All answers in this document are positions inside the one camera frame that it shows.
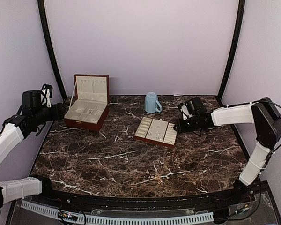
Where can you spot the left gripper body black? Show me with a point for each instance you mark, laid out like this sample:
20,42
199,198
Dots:
57,114

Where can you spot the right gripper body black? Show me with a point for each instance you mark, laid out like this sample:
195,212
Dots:
193,125

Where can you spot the brown jewelry tray cream lining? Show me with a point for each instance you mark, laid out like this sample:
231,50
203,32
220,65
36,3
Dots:
155,131

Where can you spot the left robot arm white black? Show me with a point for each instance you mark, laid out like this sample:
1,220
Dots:
14,130

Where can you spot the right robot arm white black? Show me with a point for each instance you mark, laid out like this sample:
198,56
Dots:
263,114

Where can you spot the brown jewelry box cream lining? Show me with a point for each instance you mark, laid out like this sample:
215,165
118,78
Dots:
89,101

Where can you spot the light blue mug upside down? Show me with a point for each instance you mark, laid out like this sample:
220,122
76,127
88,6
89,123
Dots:
152,104

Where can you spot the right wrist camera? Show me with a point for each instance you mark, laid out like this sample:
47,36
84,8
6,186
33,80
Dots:
193,107

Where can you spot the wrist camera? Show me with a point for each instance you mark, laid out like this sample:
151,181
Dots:
38,98
193,107

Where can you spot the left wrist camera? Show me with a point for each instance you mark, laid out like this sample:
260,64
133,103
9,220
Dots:
38,98

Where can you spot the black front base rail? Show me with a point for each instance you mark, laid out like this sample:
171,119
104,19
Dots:
87,203

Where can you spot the right black frame post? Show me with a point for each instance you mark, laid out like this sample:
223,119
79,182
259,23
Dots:
233,49

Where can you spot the black frame post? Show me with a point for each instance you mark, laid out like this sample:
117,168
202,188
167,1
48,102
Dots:
233,49
50,50

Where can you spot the white slotted cable duct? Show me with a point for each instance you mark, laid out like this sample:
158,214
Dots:
80,219

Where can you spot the left black frame post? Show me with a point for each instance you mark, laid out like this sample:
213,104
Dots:
50,50

